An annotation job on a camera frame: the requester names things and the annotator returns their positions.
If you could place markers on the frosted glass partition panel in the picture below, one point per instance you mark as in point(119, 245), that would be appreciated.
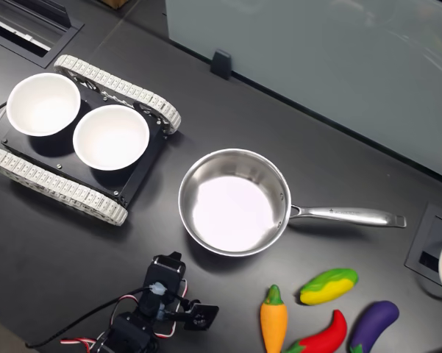
point(316, 55)

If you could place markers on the red toy chilli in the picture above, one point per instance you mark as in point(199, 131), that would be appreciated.
point(323, 332)

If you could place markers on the tracked vehicle with white tracks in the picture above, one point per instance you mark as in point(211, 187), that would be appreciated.
point(59, 183)

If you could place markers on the white bowl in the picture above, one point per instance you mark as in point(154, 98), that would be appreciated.
point(110, 138)
point(44, 104)

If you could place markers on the orange toy carrot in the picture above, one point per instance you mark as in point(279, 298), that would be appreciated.
point(274, 323)

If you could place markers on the black partition clip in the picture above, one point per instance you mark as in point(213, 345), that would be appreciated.
point(220, 64)

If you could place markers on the purple toy aubergine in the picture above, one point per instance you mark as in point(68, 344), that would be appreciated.
point(375, 323)

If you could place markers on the black gripper camera mount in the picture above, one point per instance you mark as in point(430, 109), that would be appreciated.
point(202, 316)

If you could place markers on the brown cardboard box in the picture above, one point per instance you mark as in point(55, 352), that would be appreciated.
point(115, 3)

